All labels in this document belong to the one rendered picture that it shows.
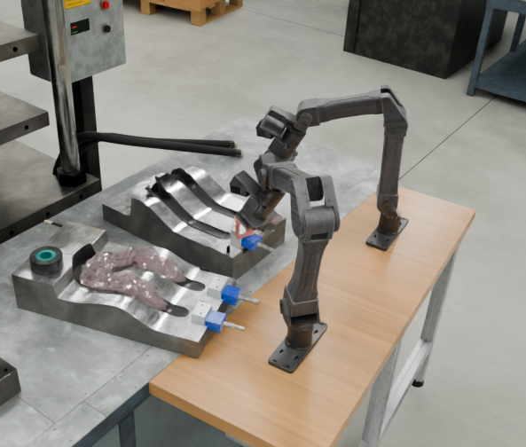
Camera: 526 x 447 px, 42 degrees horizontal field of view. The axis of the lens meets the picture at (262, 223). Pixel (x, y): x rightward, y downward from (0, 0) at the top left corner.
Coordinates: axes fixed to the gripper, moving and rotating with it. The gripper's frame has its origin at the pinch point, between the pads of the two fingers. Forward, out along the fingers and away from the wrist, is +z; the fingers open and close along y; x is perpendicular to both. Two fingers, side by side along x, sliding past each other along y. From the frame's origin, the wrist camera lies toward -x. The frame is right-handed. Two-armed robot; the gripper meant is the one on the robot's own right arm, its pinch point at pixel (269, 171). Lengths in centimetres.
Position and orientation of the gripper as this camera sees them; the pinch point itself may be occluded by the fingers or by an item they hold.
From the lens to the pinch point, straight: 214.0
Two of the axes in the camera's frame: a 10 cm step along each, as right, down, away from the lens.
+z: -4.1, 5.8, 7.1
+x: 7.1, 6.9, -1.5
